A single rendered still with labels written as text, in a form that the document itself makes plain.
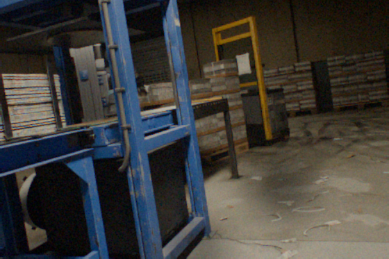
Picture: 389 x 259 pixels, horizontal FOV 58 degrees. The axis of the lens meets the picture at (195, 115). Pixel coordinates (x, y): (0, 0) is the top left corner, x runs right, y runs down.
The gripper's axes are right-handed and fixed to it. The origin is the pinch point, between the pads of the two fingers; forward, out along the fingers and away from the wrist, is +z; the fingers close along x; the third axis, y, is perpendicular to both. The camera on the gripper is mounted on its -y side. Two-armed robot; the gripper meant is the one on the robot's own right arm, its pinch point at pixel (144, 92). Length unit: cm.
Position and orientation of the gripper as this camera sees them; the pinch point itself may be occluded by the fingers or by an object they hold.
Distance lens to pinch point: 400.6
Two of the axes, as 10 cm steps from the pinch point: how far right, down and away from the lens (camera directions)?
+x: -7.2, 0.7, 6.9
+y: 5.2, -6.1, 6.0
